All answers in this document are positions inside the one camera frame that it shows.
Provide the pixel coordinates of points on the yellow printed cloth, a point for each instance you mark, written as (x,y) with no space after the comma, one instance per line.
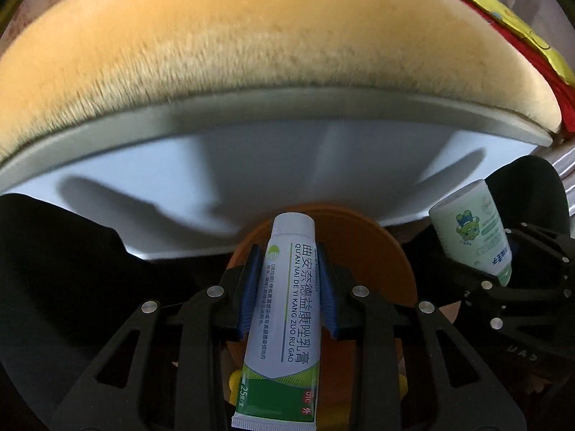
(525,22)

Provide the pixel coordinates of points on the white bottle with green print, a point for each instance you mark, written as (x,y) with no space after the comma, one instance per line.
(471,229)

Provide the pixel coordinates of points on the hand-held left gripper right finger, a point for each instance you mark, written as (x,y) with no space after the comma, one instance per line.
(325,296)

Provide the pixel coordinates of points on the red cloth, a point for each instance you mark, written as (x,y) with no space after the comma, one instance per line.
(564,98)

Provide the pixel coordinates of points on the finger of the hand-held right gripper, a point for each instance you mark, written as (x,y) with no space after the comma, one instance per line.
(548,240)
(492,309)

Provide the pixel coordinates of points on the white bed frame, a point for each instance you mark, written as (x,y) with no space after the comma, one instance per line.
(269,175)

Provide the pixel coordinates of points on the white green ointment tube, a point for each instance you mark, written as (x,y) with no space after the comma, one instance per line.
(283,314)

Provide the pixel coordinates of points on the dark cloth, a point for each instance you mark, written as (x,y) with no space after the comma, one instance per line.
(54,278)

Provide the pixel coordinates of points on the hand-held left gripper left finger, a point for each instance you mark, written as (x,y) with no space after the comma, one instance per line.
(250,292)

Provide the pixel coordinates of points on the beige floral plush blanket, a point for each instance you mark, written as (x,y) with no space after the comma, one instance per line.
(269,45)

